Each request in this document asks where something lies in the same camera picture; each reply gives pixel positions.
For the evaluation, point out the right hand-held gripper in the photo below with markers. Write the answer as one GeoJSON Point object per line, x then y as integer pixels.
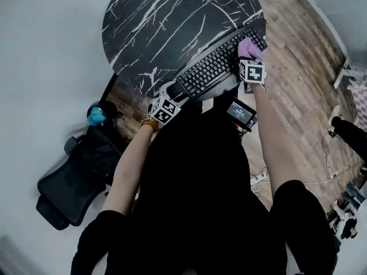
{"type": "Point", "coordinates": [253, 72]}

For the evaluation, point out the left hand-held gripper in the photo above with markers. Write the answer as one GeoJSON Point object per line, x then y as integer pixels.
{"type": "Point", "coordinates": [164, 110]}

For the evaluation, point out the purple cloth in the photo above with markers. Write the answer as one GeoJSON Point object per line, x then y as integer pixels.
{"type": "Point", "coordinates": [248, 49]}

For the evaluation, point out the black keyboard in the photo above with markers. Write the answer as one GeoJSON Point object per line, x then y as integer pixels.
{"type": "Point", "coordinates": [209, 67]}

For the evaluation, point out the person's right forearm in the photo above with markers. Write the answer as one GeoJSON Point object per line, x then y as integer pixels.
{"type": "Point", "coordinates": [278, 142]}

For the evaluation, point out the person's left forearm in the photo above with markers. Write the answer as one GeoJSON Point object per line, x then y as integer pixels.
{"type": "Point", "coordinates": [126, 170]}

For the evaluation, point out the small black screen device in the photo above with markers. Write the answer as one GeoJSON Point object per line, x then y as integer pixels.
{"type": "Point", "coordinates": [240, 113]}

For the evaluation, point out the blue plush toy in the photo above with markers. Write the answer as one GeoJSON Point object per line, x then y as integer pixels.
{"type": "Point", "coordinates": [95, 117]}

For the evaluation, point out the white frosted partition panel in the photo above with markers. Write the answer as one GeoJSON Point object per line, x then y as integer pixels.
{"type": "Point", "coordinates": [338, 10]}

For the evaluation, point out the white power strip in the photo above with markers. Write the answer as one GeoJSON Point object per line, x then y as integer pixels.
{"type": "Point", "coordinates": [259, 178]}

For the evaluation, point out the person's black clothing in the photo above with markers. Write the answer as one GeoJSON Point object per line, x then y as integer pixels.
{"type": "Point", "coordinates": [195, 199]}

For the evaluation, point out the pink checkered box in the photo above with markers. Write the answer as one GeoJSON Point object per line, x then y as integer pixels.
{"type": "Point", "coordinates": [362, 99]}

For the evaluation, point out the black mesh office chair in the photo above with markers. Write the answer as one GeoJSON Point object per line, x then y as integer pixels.
{"type": "Point", "coordinates": [77, 182]}

